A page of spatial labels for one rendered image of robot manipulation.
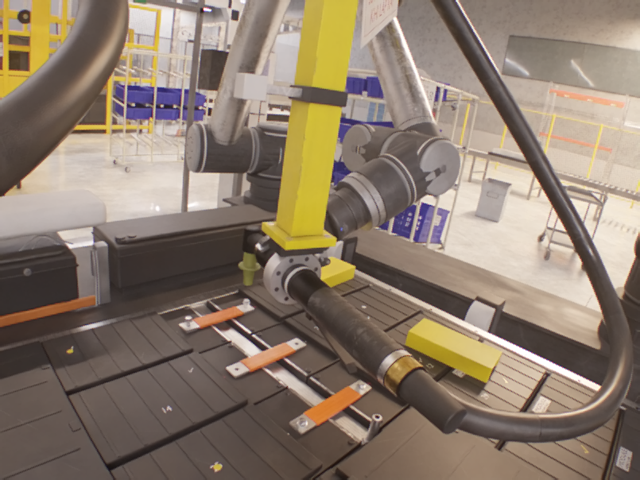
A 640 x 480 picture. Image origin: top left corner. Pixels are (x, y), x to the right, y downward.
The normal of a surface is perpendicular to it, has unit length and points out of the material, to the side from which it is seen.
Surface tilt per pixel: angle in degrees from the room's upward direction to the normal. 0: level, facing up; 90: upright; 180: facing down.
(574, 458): 0
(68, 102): 62
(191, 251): 90
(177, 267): 90
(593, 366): 90
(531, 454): 0
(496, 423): 43
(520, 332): 90
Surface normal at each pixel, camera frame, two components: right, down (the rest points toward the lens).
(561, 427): 0.14, -0.35
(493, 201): -0.53, 0.21
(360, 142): -0.86, 0.05
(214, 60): 0.72, 0.33
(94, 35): 0.46, -0.53
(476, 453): 0.15, -0.93
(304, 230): 0.51, 0.36
